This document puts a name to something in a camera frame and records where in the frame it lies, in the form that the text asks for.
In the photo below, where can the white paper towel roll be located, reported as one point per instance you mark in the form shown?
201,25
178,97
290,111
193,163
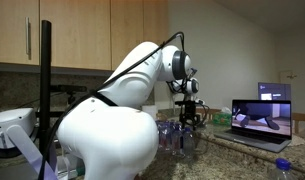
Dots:
151,110

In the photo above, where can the background monitor screen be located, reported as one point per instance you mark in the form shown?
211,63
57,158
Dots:
274,91

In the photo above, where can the wooden chair back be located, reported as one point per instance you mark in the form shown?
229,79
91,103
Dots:
207,113

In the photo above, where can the wooden upper cabinets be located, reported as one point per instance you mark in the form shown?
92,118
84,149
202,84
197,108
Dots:
85,34

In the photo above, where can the shrink-wrapped water bottle pack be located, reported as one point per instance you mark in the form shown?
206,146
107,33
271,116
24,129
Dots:
165,130

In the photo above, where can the blue-capped water bottle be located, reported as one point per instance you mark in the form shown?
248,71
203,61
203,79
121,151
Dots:
282,170
176,140
188,143

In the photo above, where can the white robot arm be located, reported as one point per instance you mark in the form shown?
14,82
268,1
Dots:
106,128

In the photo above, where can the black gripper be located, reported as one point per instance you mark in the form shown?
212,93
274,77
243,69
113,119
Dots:
187,114

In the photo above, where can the black camera stand pole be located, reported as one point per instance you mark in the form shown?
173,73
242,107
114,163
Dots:
45,82

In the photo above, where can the silver open laptop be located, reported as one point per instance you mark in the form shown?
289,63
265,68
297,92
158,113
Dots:
264,124

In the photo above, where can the white VR headset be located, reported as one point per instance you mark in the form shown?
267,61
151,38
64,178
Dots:
17,132

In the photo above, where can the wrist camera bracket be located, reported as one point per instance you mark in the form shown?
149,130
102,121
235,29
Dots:
197,102

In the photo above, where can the green tissue box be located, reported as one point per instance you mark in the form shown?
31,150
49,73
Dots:
223,116

